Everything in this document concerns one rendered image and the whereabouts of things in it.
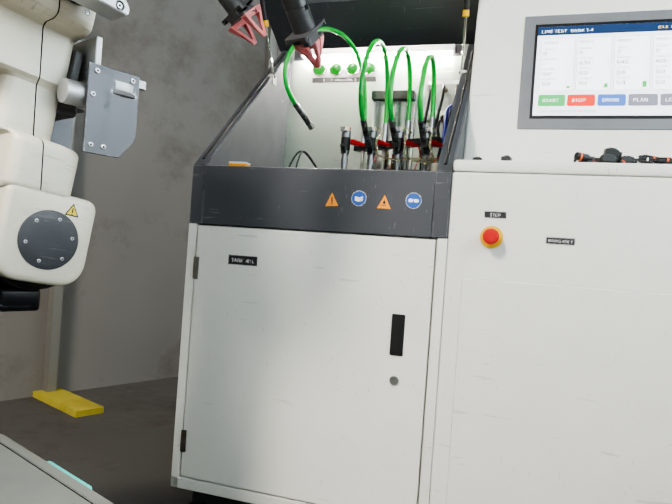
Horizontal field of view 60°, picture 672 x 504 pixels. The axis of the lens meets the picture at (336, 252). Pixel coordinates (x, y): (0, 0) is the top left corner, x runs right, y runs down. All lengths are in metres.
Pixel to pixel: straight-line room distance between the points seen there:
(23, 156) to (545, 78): 1.30
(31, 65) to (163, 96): 2.12
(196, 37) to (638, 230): 2.62
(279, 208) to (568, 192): 0.70
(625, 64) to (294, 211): 0.96
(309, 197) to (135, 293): 1.79
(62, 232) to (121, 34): 2.15
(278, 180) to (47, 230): 0.64
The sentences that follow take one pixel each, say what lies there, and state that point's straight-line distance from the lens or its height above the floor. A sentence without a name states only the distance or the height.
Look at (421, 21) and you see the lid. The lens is 2.06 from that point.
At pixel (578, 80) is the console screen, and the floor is 1.25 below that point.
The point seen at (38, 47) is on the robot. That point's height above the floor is 1.06.
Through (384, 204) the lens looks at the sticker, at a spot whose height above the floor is 0.86.
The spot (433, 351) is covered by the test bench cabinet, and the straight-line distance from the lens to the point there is 1.43.
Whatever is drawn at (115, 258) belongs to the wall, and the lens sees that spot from 3.08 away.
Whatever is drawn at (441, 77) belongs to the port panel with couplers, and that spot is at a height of 1.34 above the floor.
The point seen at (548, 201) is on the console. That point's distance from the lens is 1.42.
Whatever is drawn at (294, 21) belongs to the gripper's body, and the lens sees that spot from 1.48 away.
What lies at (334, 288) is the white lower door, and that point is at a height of 0.65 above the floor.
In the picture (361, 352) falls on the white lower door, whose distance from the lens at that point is 1.47.
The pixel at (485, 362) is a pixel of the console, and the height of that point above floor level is 0.51.
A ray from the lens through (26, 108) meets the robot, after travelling 1.18.
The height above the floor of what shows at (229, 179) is 0.91.
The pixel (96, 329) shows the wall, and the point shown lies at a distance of 3.08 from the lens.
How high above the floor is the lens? 0.74
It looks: level
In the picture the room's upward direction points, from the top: 4 degrees clockwise
